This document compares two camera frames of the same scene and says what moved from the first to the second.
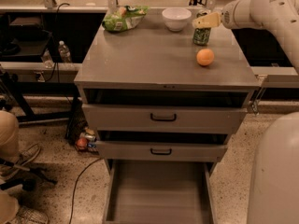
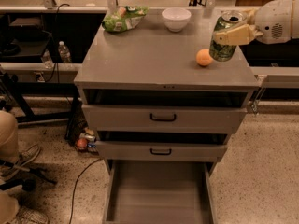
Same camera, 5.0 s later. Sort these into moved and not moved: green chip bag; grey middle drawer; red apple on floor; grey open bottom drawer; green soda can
Moved: green soda can
Not moved: grey middle drawer; red apple on floor; green chip bag; grey open bottom drawer
